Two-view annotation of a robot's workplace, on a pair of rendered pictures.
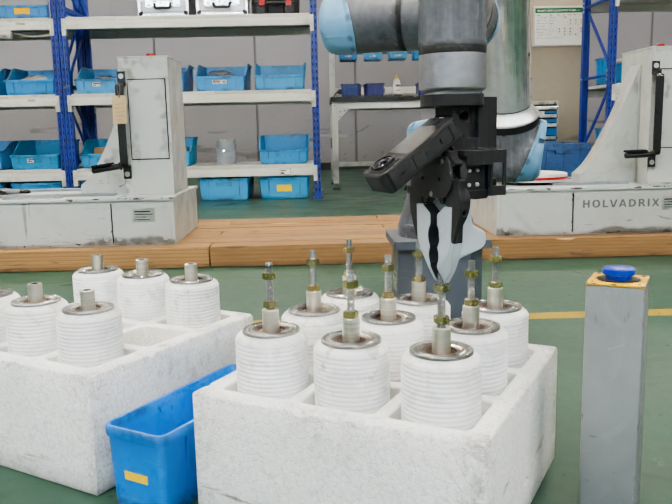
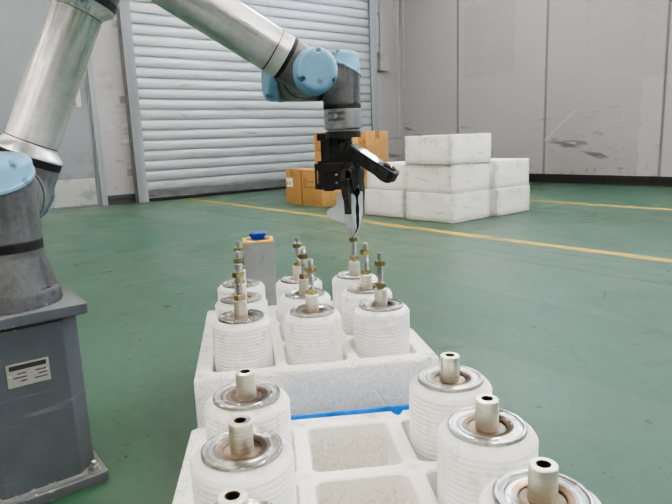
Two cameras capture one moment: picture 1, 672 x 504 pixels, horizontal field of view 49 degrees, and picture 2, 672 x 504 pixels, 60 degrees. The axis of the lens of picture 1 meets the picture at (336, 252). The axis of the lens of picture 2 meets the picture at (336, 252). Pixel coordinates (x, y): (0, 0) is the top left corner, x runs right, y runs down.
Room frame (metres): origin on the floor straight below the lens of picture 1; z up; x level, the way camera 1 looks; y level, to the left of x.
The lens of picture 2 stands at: (1.58, 0.82, 0.53)
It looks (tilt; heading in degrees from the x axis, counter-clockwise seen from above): 11 degrees down; 234
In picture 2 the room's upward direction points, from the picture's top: 2 degrees counter-clockwise
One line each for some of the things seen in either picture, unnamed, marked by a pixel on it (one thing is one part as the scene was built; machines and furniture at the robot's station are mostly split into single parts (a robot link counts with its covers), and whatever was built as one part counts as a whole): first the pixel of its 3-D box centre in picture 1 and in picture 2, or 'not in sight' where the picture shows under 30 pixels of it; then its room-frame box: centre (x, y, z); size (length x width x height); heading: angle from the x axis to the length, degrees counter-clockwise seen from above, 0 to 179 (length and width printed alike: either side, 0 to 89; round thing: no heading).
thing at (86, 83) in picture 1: (108, 80); not in sight; (5.74, 1.68, 0.90); 0.50 x 0.38 x 0.21; 1
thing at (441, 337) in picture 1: (441, 340); (354, 269); (0.85, -0.12, 0.26); 0.02 x 0.02 x 0.03
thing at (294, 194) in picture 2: not in sight; (306, 185); (-1.30, -3.53, 0.15); 0.30 x 0.24 x 0.30; 0
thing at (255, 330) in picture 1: (271, 330); (381, 305); (0.95, 0.09, 0.25); 0.08 x 0.08 x 0.01
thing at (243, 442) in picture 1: (389, 428); (308, 374); (1.01, -0.07, 0.09); 0.39 x 0.39 x 0.18; 63
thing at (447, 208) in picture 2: not in sight; (447, 204); (-1.28, -1.83, 0.09); 0.39 x 0.39 x 0.18; 5
